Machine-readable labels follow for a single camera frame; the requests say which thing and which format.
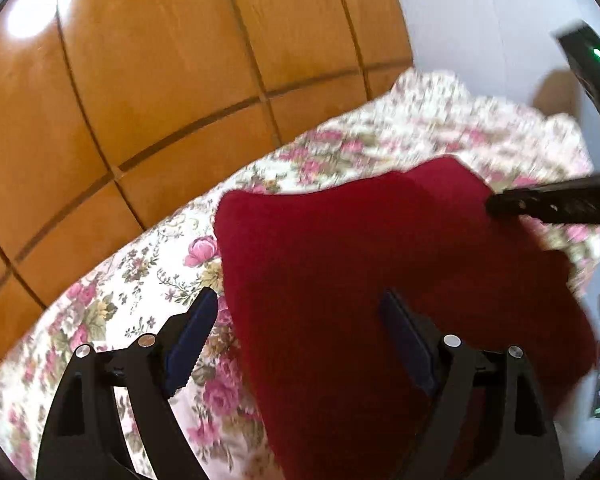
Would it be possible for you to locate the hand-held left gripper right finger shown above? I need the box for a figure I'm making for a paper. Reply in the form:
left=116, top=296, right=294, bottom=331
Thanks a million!
left=379, top=288, right=566, bottom=480

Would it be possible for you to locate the floral bedspread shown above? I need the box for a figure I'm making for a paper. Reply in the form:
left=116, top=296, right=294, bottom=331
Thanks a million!
left=0, top=67, right=600, bottom=480

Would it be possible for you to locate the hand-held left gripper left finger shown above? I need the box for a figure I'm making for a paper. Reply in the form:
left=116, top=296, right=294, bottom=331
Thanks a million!
left=35, top=287, right=220, bottom=480

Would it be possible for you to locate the dark red sweater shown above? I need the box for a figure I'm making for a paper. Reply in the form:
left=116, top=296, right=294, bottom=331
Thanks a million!
left=214, top=156, right=598, bottom=480

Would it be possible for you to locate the wooden wardrobe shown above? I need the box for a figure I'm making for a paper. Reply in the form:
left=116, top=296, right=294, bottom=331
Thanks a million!
left=0, top=0, right=416, bottom=396

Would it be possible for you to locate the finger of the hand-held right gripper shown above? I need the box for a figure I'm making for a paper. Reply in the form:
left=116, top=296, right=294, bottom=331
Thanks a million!
left=485, top=172, right=600, bottom=225

